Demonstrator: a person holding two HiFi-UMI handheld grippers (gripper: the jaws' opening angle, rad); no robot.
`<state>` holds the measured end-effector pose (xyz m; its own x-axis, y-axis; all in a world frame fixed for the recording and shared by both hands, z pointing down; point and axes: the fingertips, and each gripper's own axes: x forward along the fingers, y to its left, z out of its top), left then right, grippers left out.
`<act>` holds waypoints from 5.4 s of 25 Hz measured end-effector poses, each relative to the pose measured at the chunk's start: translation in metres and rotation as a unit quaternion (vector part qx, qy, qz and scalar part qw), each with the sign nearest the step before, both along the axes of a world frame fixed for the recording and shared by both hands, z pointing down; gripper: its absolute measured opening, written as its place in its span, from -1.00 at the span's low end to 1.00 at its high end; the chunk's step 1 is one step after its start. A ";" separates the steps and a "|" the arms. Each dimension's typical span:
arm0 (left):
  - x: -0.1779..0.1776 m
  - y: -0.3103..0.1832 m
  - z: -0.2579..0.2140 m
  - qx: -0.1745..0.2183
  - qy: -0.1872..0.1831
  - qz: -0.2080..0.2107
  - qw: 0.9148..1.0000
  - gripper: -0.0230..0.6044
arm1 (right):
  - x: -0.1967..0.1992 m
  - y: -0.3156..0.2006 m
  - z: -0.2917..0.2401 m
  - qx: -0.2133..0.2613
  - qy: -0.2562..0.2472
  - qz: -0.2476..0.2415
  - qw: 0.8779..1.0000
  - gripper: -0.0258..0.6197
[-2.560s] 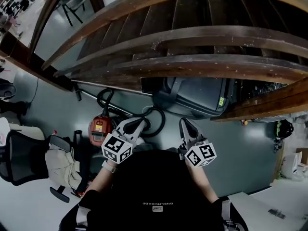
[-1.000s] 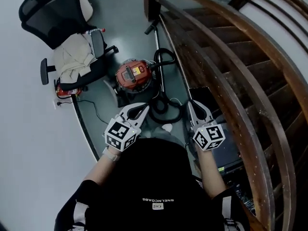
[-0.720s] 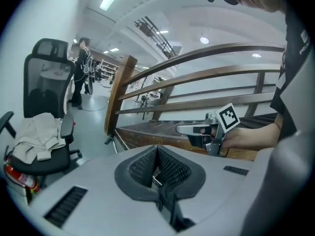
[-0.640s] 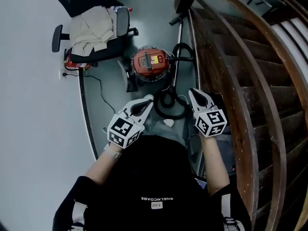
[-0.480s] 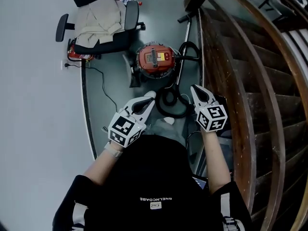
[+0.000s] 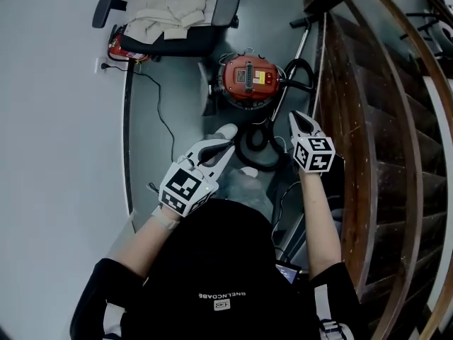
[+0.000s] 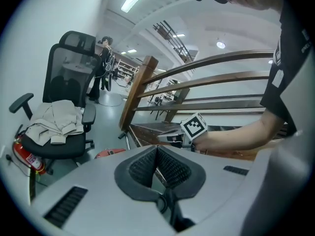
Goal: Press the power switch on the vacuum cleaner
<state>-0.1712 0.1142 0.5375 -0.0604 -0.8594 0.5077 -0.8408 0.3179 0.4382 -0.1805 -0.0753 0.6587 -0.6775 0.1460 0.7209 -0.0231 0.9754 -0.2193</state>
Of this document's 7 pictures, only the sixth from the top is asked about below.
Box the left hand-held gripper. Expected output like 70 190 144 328
158 137 236 219

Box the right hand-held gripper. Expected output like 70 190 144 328
288 110 337 174

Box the red vacuum cleaner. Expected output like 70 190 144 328
208 49 285 111

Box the person's left forearm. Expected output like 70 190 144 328
112 212 180 281

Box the person's right forearm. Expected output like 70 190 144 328
298 170 343 282

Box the metal vacuum wand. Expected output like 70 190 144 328
270 16 315 123

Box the person's white left shoe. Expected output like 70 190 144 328
203 123 239 145

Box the person's grey trouser leg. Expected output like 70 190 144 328
218 168 274 223

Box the beige wristband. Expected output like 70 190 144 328
151 205 180 231

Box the brown wooden staircase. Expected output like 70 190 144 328
302 0 453 340

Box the black office chair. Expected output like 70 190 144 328
91 0 242 64

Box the black device with screen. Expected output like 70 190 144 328
274 262 302 285

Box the red fire extinguisher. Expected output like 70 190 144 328
107 25 154 64

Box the beige jacket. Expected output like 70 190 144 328
123 0 217 45

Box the black thin-legged chair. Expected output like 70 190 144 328
399 0 453 60

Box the black vacuum hose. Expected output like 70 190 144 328
234 57 316 173

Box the black power cable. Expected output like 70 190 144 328
101 63 177 163

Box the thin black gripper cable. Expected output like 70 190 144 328
270 180 302 235

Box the white wall socket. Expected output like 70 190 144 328
93 57 111 75

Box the grey harness strap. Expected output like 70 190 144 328
101 300 125 340
312 283 352 340

